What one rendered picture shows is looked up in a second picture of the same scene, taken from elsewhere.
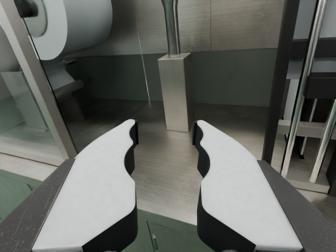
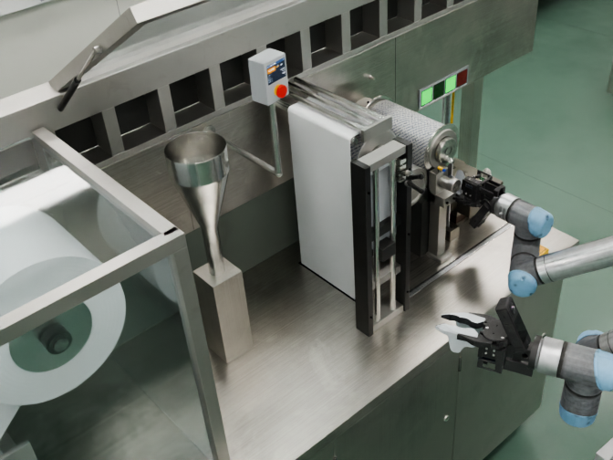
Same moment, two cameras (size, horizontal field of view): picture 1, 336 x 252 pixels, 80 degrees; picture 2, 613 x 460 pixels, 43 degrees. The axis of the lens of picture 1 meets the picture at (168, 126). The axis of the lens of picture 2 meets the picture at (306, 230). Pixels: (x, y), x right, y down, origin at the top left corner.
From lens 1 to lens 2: 1.62 m
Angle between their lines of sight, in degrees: 53
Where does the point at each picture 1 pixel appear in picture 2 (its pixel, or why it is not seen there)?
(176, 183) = (328, 389)
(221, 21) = not seen: hidden behind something
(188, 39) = not seen: hidden behind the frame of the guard
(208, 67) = (193, 251)
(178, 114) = (241, 333)
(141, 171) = (288, 411)
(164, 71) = (222, 296)
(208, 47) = (190, 227)
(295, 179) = (385, 316)
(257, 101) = (257, 257)
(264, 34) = (248, 186)
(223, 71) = not seen: hidden behind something
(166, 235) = (346, 441)
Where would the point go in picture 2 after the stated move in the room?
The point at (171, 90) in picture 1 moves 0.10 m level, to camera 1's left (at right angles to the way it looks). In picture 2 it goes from (231, 311) to (212, 338)
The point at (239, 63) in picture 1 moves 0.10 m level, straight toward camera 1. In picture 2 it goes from (229, 226) to (252, 240)
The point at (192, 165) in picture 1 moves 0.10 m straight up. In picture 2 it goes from (313, 368) to (311, 340)
